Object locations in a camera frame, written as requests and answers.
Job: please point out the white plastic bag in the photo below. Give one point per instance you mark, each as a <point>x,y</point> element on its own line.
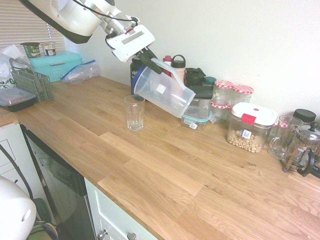
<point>7,65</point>

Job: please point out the grey plastic cutlery basket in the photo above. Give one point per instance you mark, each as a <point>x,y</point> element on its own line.
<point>40,87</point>

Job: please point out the clear glass mug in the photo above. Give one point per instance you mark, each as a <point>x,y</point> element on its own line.
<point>282,140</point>

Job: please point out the teal metal bread box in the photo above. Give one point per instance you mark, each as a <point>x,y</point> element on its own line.
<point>52,66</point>

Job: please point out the black dishwasher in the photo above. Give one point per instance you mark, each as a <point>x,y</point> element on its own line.
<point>62,180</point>

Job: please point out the cereal container white red lid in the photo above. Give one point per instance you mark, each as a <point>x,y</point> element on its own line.
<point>252,125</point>

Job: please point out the white window blind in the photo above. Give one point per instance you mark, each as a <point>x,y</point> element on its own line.
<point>22,25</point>

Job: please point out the small jar with green lid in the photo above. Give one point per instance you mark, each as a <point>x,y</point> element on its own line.
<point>209,81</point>

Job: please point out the white panelled side unit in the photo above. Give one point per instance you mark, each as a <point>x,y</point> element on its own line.
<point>15,155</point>

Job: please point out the clear zip bag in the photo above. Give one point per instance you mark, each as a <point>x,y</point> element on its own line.
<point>80,73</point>

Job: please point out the red water bottle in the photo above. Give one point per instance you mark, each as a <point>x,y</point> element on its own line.
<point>167,60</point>

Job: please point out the jar with red checkered lid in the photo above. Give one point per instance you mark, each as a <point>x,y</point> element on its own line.
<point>242,93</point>
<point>223,90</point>

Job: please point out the silver cabinet knob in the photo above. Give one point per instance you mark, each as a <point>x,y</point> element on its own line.
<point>131,236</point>
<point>102,234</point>

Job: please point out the glass french press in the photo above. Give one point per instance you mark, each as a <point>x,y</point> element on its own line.
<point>303,150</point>

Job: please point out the brown and white cup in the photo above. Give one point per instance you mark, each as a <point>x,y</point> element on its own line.
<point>48,49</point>

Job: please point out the dark green shaker bottle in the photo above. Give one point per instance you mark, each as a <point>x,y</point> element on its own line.
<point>193,77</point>

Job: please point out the black takeout container clear lid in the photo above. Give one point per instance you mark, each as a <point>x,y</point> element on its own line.
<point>16,100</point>

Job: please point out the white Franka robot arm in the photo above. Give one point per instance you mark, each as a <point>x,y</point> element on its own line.
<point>75,20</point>

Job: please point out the jar with black lid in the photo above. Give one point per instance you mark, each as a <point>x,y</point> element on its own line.
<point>304,115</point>

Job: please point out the clear drinking glass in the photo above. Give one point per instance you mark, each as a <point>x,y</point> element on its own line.
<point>135,117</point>

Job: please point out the green oatmeal cup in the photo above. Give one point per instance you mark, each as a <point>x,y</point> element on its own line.
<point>31,50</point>

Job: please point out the pink water bottle black cap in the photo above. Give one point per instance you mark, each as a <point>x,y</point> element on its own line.
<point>181,72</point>

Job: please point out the glass container with teal lid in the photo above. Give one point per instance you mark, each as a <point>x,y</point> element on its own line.
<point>197,118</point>

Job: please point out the glass container with dark lid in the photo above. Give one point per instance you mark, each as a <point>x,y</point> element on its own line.
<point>205,91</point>

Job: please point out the small jar red checkered lid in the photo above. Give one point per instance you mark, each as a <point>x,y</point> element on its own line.
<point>275,131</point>
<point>230,111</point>
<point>219,112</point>

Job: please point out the clear pitcher with blue lid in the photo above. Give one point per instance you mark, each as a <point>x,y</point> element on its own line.
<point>162,97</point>

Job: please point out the black tub with label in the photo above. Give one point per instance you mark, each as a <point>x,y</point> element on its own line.
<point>135,75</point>

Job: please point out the white cabinet door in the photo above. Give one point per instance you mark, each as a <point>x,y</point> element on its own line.
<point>110,212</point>

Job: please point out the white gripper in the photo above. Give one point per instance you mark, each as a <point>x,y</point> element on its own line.
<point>132,43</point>

